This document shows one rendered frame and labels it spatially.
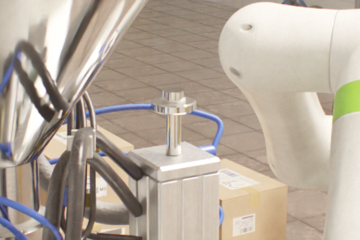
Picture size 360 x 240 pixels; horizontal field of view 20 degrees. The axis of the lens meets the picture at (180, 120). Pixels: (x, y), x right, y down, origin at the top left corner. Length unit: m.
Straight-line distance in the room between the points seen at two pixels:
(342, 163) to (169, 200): 0.58
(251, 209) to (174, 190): 3.04
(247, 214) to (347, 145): 2.47
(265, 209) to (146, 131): 2.29
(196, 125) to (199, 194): 5.38
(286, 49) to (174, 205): 0.67
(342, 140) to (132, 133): 4.71
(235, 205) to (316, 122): 2.10
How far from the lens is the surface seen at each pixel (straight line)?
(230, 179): 3.80
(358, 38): 1.28
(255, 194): 3.67
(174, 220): 0.65
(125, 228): 3.41
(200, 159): 0.65
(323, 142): 1.61
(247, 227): 3.69
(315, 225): 4.49
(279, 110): 1.43
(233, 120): 6.17
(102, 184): 3.34
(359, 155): 1.20
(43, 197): 3.35
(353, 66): 1.26
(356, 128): 1.22
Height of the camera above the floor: 1.60
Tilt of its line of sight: 15 degrees down
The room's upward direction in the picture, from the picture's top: straight up
